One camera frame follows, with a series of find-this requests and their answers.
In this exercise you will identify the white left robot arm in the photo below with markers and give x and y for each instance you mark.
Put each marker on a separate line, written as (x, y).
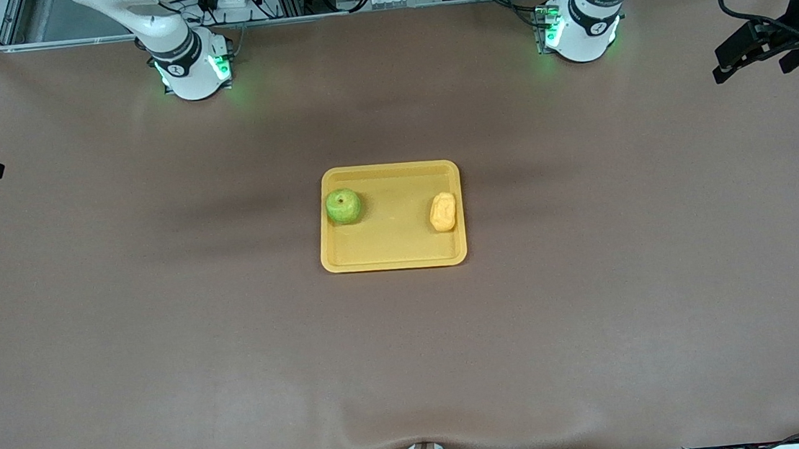
(585, 27)

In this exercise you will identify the brown table mat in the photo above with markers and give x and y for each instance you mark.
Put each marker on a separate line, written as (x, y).
(411, 361)

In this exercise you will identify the green apple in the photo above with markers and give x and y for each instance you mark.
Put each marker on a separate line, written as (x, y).
(344, 206)

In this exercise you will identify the yellow plastic tray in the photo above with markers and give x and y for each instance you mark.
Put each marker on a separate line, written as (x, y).
(394, 243)

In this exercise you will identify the yellow potato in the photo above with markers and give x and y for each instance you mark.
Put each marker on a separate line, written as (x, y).
(443, 212)

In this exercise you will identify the white power strip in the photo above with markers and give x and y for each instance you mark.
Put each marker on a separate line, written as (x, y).
(232, 7)

